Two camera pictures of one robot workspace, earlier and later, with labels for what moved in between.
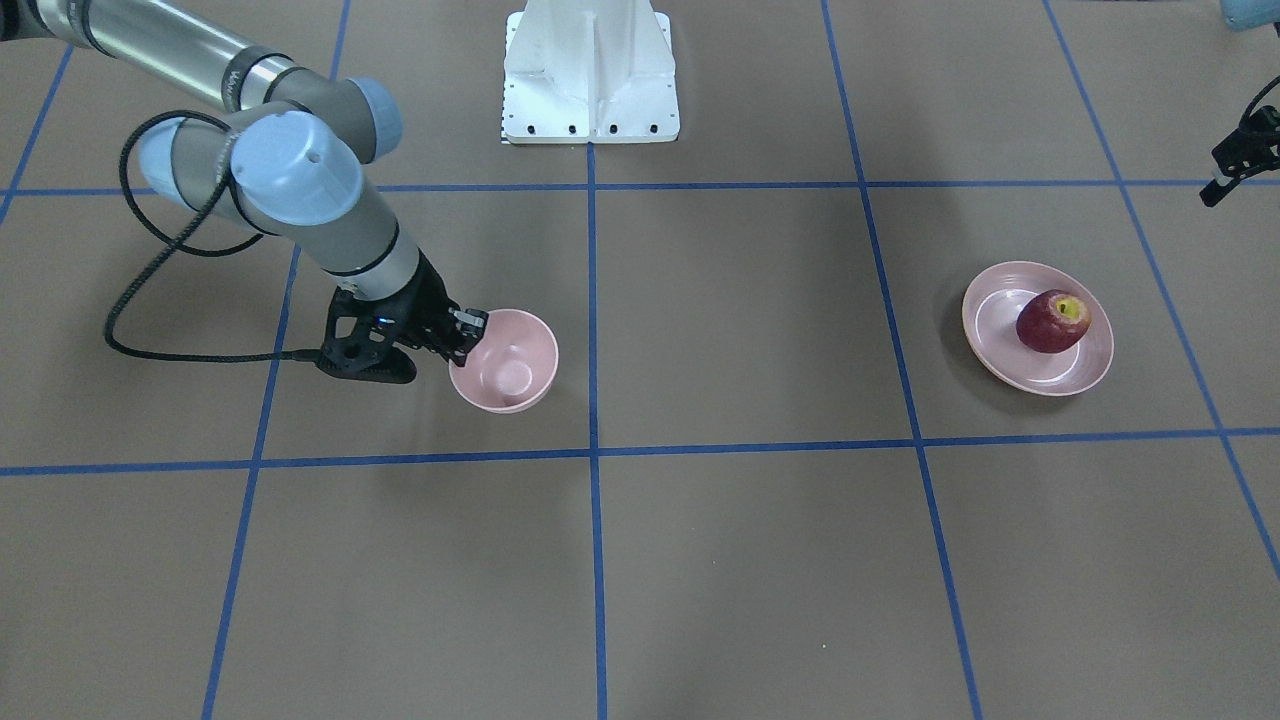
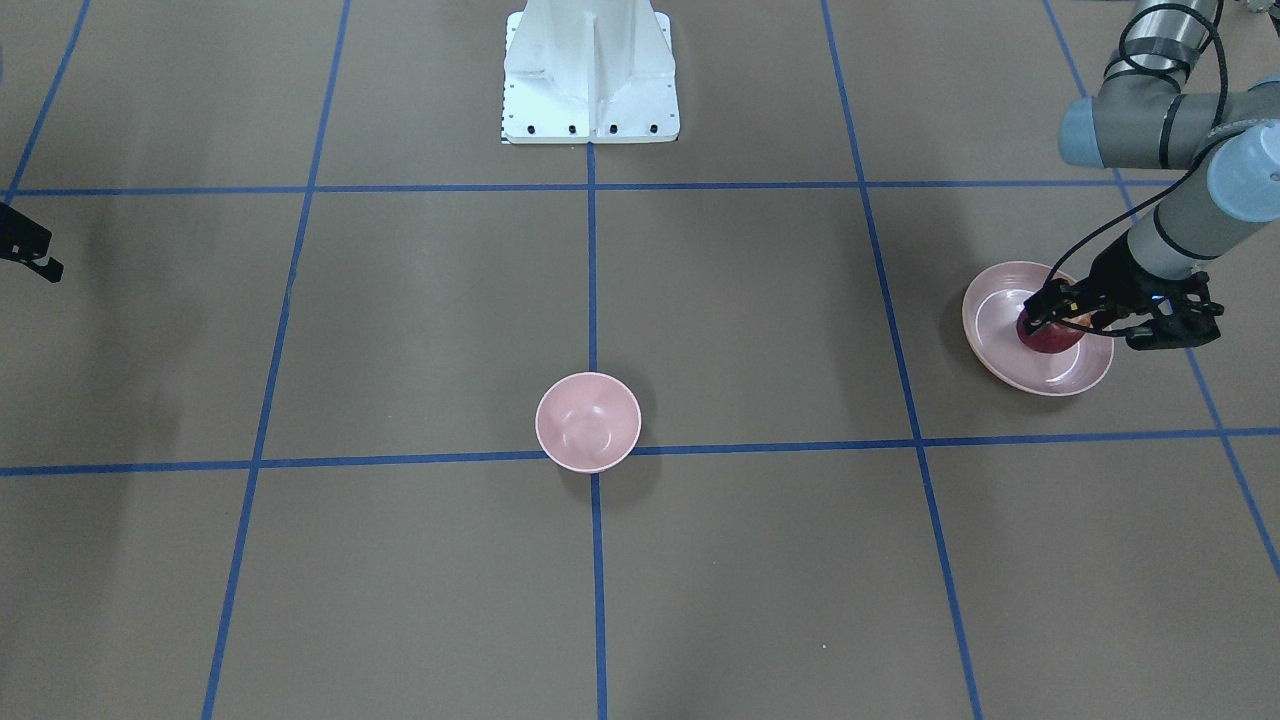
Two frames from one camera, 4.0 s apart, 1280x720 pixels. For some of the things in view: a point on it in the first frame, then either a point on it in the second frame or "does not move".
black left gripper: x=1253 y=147 to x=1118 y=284
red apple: x=1052 y=320 does not move
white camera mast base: x=589 y=72 does not move
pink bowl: x=513 y=365 to x=588 y=422
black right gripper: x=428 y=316 to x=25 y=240
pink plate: x=992 y=307 does not move
